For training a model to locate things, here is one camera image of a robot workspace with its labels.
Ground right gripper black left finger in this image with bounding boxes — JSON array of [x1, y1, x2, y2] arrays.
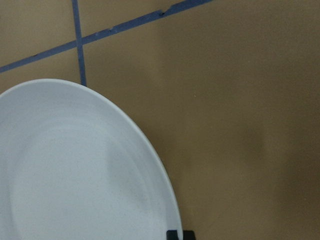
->
[[166, 230, 179, 240]]

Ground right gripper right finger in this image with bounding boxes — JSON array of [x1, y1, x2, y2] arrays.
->
[[183, 230, 196, 240]]

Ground light blue plate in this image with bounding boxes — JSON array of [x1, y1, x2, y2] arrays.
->
[[0, 79, 183, 240]]

